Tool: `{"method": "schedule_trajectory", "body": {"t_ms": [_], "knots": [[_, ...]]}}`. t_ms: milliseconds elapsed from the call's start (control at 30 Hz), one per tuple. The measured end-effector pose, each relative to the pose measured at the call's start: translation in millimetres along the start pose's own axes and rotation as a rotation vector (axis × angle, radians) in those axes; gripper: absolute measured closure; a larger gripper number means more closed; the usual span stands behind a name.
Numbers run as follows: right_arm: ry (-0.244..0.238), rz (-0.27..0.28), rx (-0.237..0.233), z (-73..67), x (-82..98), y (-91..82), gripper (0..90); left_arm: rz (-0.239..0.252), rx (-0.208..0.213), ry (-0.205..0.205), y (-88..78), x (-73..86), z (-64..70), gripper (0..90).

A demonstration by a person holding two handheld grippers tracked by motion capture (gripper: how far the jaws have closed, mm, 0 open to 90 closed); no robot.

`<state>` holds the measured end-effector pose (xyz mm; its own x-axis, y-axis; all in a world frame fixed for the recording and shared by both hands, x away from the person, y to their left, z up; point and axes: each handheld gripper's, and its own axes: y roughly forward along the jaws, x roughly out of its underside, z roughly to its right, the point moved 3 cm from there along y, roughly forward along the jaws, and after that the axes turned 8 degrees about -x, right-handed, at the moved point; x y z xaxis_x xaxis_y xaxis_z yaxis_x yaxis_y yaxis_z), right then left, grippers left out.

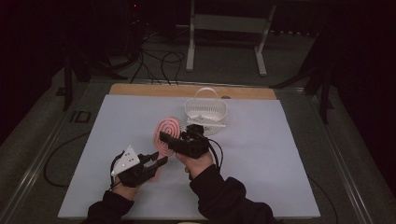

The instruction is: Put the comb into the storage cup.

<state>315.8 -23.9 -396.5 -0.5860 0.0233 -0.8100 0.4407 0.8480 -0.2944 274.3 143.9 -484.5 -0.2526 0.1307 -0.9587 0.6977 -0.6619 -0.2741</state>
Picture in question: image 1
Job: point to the metal floor rail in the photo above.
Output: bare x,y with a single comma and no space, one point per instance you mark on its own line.
339,161
37,158

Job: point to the light blue table mat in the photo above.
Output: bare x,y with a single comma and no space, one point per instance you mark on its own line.
264,149

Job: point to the person's left hand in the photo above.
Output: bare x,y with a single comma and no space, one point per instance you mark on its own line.
126,189

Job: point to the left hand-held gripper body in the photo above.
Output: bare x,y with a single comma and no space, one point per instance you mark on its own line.
126,161

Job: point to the wooden table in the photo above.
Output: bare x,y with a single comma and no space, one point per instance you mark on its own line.
140,90

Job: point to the pink hairbrush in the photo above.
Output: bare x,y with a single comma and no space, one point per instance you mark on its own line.
166,126

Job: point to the white plastic basket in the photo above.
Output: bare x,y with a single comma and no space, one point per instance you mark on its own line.
205,107

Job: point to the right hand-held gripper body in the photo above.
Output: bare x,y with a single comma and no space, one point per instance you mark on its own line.
190,144

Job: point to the black tripod stand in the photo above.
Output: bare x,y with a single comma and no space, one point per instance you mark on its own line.
70,81
323,93

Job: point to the white metal stand frame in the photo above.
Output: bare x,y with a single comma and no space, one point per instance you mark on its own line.
230,23

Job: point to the person's right hand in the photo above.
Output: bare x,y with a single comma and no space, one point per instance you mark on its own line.
197,165

